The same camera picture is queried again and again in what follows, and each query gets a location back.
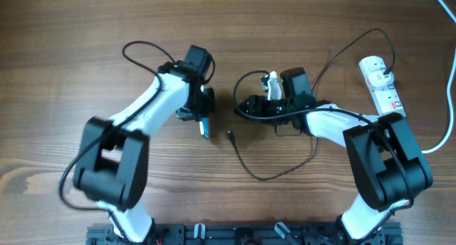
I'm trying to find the black USB charging cable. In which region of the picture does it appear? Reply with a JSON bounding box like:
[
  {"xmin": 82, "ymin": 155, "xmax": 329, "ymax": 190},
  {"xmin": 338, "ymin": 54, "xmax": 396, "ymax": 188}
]
[{"xmin": 227, "ymin": 28, "xmax": 397, "ymax": 182}]

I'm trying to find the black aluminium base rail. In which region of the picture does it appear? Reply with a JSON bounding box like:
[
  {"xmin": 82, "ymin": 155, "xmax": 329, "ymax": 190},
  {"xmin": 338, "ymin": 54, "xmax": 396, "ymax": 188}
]
[{"xmin": 85, "ymin": 222, "xmax": 404, "ymax": 245}]

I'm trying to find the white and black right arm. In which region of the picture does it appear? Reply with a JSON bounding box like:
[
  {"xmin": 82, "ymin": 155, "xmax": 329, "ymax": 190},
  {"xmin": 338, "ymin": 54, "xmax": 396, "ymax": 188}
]
[{"xmin": 234, "ymin": 67, "xmax": 433, "ymax": 244}]

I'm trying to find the white power strip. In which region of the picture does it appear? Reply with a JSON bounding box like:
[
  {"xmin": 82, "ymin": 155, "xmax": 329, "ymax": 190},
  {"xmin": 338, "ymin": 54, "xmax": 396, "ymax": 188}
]
[{"xmin": 359, "ymin": 56, "xmax": 406, "ymax": 117}]

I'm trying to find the blue Galaxy S25 smartphone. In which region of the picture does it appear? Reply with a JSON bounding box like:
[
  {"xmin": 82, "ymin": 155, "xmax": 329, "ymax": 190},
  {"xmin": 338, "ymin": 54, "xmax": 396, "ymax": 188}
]
[{"xmin": 199, "ymin": 118, "xmax": 210, "ymax": 140}]

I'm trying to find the white USB wall charger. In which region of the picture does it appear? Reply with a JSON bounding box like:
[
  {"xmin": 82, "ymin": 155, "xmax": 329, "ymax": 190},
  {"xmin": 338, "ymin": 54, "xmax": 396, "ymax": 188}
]
[{"xmin": 366, "ymin": 70, "xmax": 394, "ymax": 90}]

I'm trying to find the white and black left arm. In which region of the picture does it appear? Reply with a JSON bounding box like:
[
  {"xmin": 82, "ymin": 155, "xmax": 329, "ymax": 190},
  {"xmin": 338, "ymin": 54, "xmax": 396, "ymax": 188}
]
[{"xmin": 68, "ymin": 46, "xmax": 215, "ymax": 244}]

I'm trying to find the white power strip cord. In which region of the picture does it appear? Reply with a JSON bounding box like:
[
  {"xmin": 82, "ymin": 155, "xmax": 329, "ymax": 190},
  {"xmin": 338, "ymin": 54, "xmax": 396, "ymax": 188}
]
[{"xmin": 420, "ymin": 45, "xmax": 456, "ymax": 155}]

